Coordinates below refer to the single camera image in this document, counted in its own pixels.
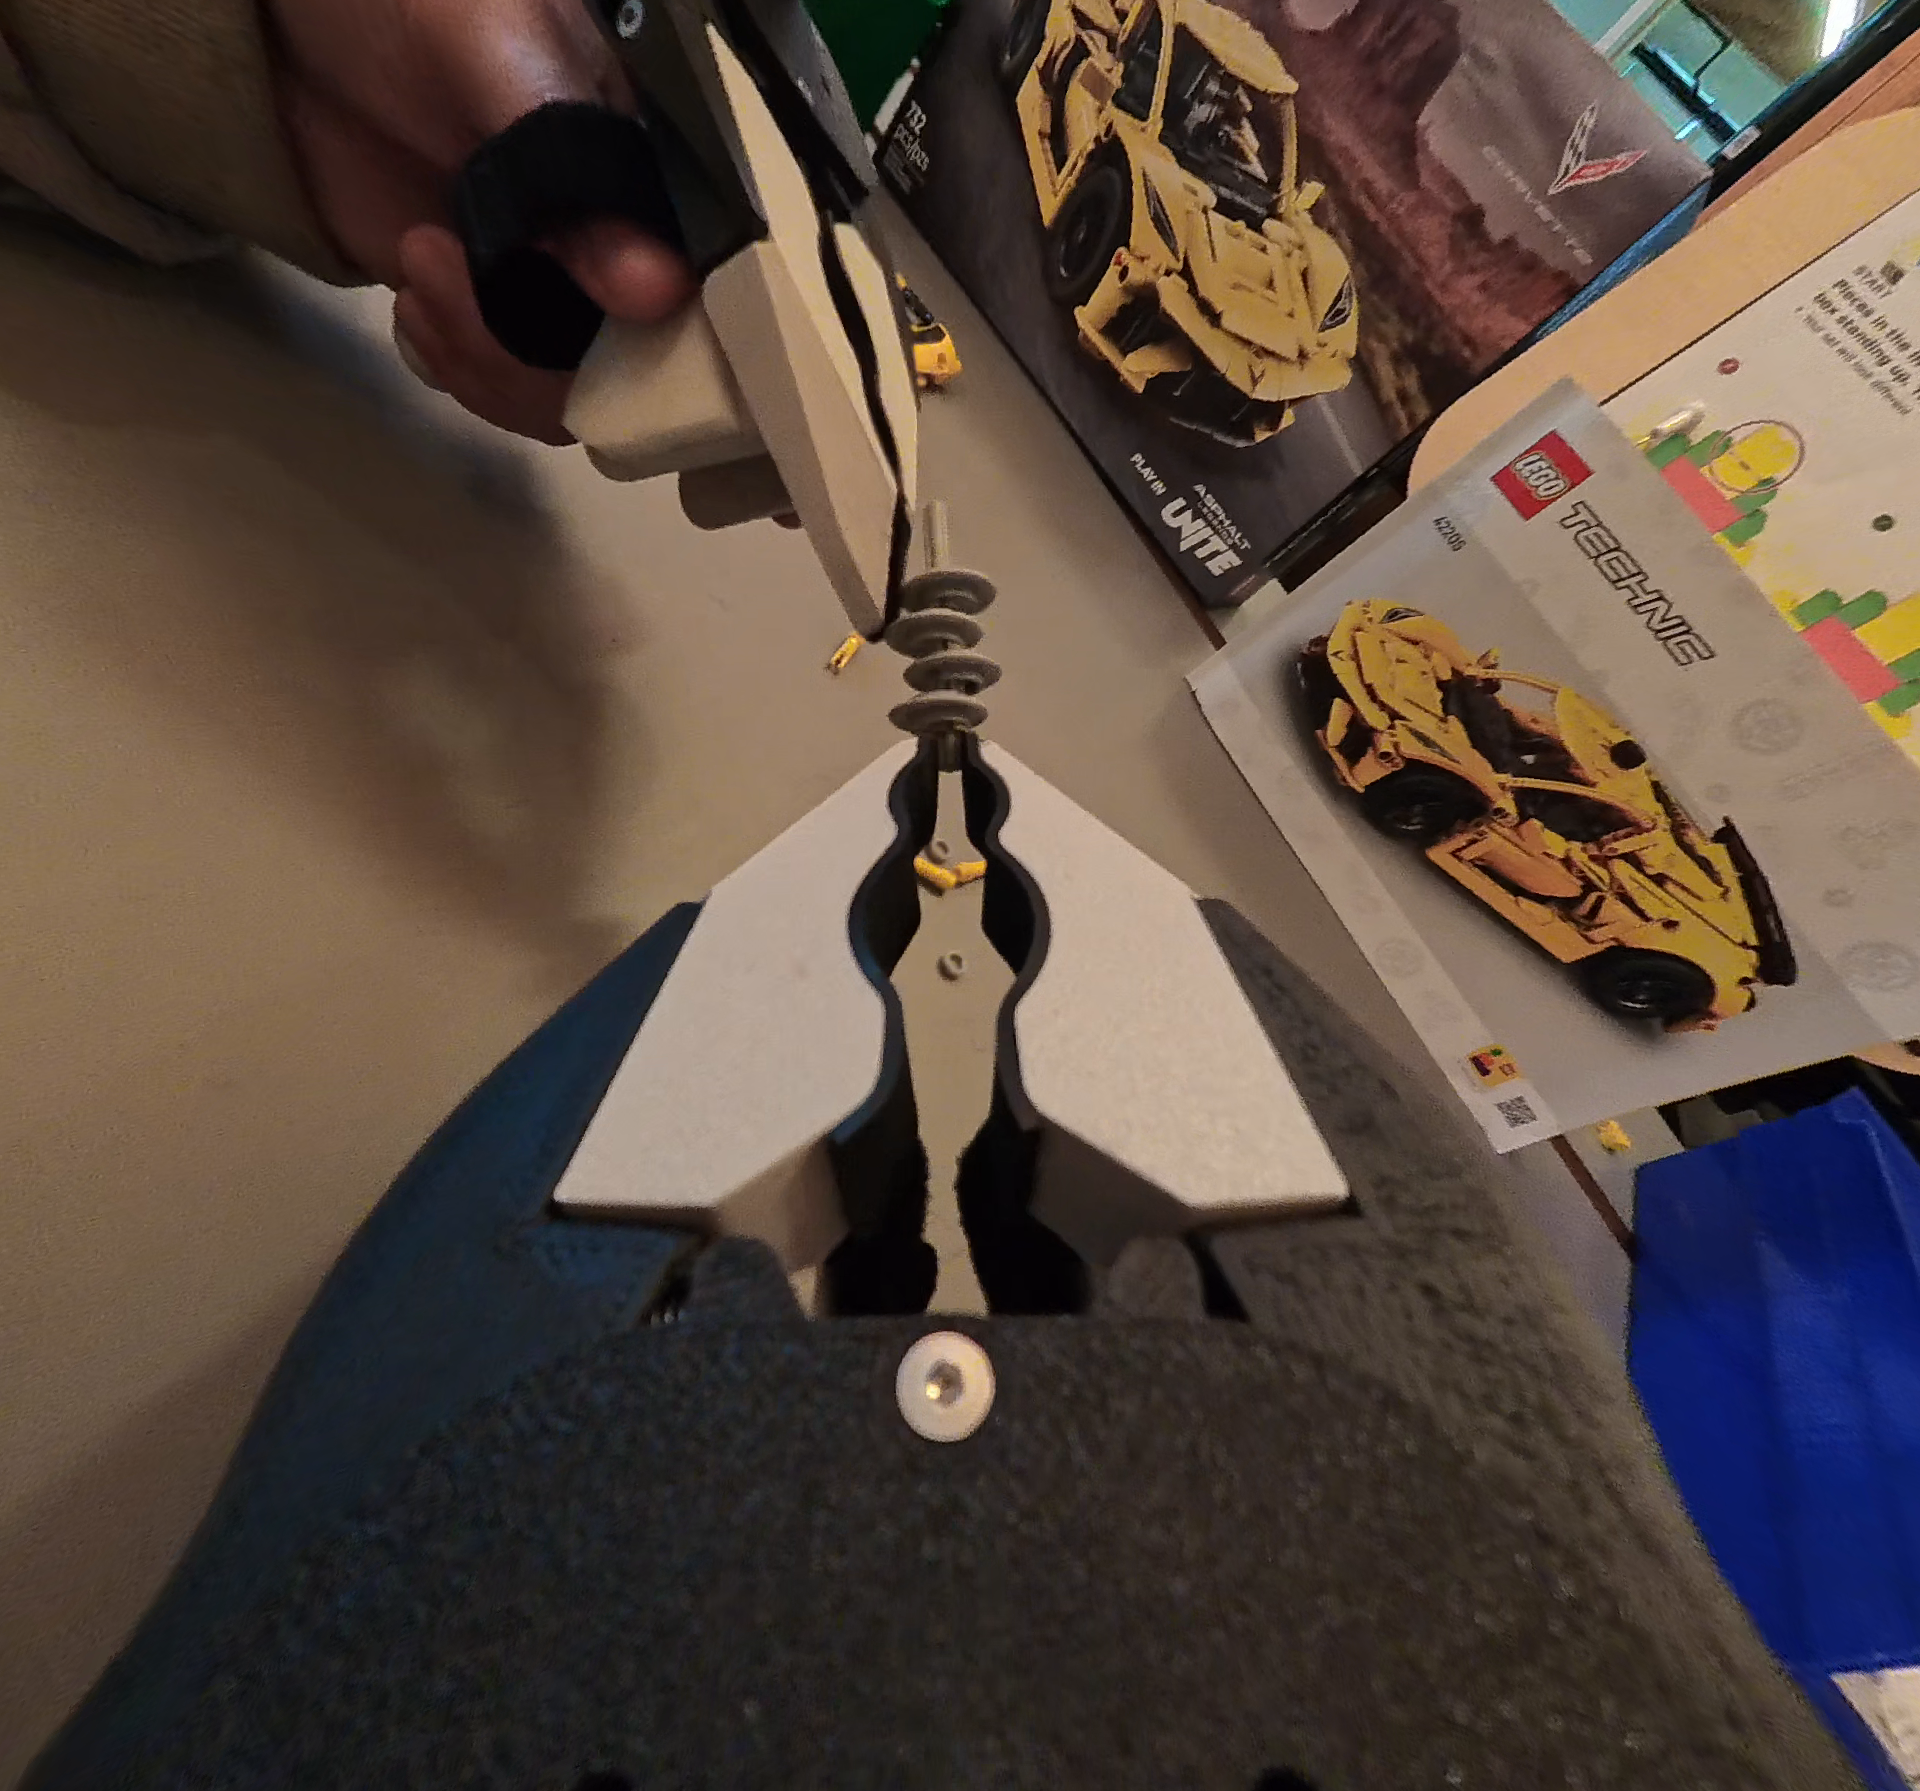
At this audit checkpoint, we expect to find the blue storage bin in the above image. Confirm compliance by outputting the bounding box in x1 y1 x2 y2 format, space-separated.
1627 1090 1920 1791

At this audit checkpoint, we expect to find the dark green bin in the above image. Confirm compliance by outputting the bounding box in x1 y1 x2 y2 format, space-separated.
797 0 961 134

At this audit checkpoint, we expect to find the blue bin with papers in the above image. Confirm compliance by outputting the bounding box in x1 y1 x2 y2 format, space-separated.
1820 1663 1920 1791

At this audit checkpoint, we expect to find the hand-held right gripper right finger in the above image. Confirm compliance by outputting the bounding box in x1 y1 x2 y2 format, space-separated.
959 741 1353 1316

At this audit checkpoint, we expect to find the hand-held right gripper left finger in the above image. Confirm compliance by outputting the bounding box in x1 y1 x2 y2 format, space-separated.
553 741 942 1316

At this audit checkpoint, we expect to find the white instruction booklet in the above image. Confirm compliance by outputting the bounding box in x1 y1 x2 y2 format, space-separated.
1185 378 1920 1156

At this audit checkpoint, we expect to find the person's left hand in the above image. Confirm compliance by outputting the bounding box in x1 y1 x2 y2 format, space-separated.
256 0 708 450

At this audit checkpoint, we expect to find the dark toy car box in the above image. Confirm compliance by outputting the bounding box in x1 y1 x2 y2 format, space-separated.
877 0 1712 609

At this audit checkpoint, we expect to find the grey desk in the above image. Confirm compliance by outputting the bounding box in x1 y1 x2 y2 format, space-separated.
0 185 1651 1748

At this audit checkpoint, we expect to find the grey toy shock absorber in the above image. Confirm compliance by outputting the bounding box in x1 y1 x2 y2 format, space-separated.
883 502 1002 781

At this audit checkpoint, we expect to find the yellow toy car section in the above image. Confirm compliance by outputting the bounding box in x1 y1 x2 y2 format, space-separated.
896 276 959 390

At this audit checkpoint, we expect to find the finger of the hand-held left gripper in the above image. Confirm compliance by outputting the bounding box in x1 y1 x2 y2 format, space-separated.
697 21 905 634
829 221 923 518

